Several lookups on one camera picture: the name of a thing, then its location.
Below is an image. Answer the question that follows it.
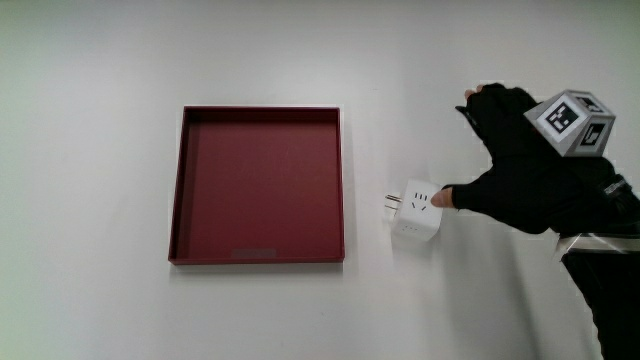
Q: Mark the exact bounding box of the person's right forearm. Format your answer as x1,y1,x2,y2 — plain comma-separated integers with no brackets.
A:
552,233,640,360

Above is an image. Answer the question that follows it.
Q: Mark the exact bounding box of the person's right hand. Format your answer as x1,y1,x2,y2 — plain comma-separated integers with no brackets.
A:
430,82,640,238

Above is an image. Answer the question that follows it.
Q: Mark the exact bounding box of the white cube socket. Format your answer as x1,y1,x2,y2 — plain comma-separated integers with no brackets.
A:
383,178,445,243

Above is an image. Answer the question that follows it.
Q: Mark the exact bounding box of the dark red square tray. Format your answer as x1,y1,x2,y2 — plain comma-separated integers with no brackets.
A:
167,104,347,266

